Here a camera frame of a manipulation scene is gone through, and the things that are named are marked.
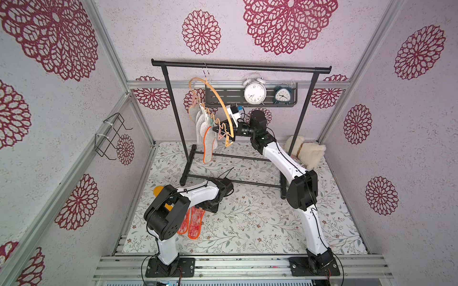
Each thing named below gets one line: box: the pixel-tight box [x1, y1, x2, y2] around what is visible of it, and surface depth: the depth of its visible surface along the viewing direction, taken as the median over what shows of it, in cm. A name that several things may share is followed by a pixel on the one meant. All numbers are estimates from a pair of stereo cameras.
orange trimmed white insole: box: [202, 125, 215, 164], surface depth 91 cm
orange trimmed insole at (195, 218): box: [187, 206, 206, 241], surface depth 87 cm
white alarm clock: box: [242, 72, 267, 106], surface depth 89 cm
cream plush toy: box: [284, 135, 327, 170], surface depth 106 cm
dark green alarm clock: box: [274, 82, 293, 106], surface depth 92 cm
